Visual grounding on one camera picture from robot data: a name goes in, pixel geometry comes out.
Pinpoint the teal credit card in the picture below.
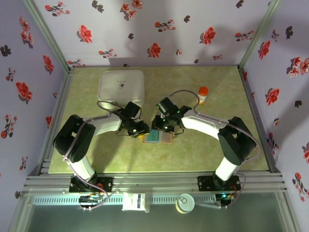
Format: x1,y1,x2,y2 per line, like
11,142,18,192
145,130,160,143

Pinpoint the orange cap pill bottle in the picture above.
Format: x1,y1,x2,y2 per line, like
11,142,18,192
197,86,210,105

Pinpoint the white pill case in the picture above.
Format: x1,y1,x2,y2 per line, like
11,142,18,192
98,70,146,111

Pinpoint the white paper pack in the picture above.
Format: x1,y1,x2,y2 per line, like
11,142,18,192
121,192,147,212

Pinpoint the tin can with pull tab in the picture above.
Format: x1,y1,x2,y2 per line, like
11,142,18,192
175,193,196,215

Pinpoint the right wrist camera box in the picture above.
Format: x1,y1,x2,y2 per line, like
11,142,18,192
156,97,178,115

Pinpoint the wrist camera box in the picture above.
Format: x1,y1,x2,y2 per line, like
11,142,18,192
156,97,178,115
125,101,142,120

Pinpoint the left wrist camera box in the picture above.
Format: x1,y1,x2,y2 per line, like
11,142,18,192
125,101,142,120

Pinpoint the aluminium cross rail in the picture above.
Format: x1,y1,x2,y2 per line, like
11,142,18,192
22,172,288,194

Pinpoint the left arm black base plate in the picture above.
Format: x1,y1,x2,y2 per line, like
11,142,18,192
69,176,114,194

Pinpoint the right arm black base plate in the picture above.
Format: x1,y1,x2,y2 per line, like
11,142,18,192
197,175,241,193

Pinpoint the pale upright bracket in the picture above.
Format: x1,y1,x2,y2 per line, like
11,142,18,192
144,191,151,214

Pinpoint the aluminium side rail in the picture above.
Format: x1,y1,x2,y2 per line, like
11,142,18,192
38,69,74,175
239,67,283,174

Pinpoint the slotted white cable duct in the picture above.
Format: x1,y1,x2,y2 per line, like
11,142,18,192
32,194,218,206

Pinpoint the aluminium corner post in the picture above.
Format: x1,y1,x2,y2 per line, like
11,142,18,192
238,0,282,71
23,0,76,73

